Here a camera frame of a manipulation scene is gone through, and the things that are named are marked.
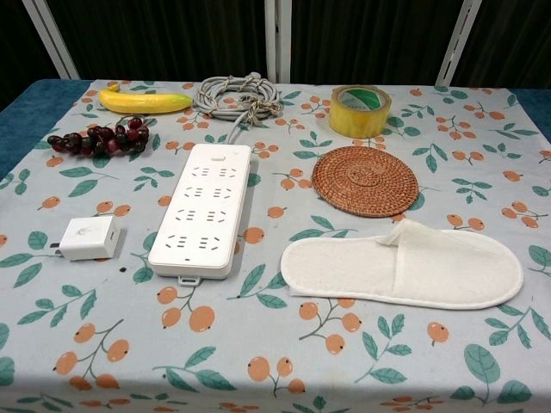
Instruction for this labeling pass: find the white charger plug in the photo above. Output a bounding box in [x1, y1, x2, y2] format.
[59, 216, 122, 262]

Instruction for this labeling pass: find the white power strip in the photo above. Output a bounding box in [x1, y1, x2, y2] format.
[147, 144, 253, 287]

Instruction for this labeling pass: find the round brown rattan coaster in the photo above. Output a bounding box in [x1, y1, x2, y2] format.
[311, 145, 420, 218]

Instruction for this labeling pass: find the white disposable slipper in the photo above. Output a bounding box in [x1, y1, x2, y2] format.
[280, 218, 525, 311]

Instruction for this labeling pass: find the yellowish clear tape roll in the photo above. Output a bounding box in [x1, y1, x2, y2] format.
[328, 84, 393, 140]

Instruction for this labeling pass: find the floral fruit print tablecloth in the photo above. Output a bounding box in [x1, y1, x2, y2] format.
[0, 79, 551, 413]

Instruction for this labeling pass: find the yellow banana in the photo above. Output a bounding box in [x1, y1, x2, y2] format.
[98, 83, 195, 116]

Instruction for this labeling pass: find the dark red grape bunch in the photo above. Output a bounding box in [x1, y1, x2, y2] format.
[46, 115, 152, 157]

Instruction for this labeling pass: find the black curtain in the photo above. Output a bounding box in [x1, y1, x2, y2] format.
[0, 0, 551, 90]

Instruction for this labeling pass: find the grey cable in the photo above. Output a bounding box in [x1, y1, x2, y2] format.
[191, 72, 282, 145]

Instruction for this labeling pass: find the white frame post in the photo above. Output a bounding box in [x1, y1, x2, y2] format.
[435, 0, 483, 86]
[26, 0, 81, 80]
[263, 0, 294, 84]

